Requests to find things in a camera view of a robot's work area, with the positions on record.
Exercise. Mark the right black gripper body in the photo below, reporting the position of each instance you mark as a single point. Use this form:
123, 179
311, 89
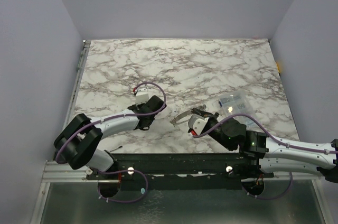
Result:
202, 113

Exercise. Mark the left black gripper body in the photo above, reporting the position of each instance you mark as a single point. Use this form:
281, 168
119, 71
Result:
151, 119

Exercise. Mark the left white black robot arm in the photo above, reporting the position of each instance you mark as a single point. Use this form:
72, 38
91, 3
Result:
77, 144

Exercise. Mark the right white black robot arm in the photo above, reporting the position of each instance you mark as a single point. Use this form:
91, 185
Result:
271, 153

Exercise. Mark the clear plastic bag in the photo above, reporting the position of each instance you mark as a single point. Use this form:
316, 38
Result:
236, 102

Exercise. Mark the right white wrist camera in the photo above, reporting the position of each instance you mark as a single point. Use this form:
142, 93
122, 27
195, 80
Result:
197, 124

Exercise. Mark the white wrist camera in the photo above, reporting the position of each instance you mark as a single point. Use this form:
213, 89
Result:
141, 96
197, 124

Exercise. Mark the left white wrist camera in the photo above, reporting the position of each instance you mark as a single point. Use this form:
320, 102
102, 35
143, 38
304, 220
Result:
141, 96

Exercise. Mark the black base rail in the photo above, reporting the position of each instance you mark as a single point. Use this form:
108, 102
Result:
206, 171

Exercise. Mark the aluminium frame rail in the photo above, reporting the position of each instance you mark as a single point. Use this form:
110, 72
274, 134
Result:
62, 173

